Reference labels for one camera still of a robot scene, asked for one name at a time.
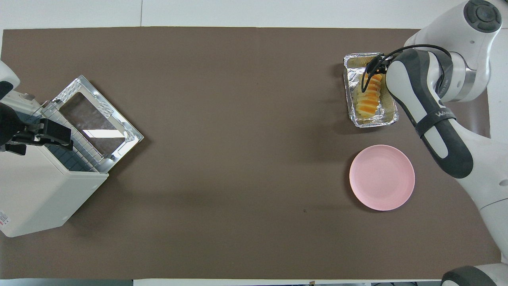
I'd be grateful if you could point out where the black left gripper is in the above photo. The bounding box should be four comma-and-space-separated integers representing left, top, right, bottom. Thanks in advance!
0, 104, 74, 156

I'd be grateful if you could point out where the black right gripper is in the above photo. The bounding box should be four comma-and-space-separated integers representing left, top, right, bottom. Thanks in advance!
372, 56, 393, 77

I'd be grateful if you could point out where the sliced bread loaf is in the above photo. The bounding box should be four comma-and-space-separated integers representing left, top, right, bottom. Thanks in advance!
355, 73, 386, 120

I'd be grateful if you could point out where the aluminium foil tray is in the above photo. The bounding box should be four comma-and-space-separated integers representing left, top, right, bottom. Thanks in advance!
343, 53, 399, 128

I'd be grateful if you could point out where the white toaster oven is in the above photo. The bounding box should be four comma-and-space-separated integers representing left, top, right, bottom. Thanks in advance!
0, 85, 110, 238

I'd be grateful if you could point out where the silver oven door glass window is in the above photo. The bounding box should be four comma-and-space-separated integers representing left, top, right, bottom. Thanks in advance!
51, 75, 144, 174

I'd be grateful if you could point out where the pink round plate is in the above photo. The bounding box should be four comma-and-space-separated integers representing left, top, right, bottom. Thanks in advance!
349, 145, 416, 211

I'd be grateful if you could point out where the brown table mat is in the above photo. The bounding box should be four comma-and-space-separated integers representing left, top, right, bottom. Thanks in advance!
0, 26, 501, 280

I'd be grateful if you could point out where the metal wire oven rack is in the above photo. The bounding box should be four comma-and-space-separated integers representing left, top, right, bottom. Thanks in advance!
40, 105, 104, 172

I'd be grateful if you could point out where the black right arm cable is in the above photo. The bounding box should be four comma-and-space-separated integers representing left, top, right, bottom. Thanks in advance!
361, 44, 454, 96

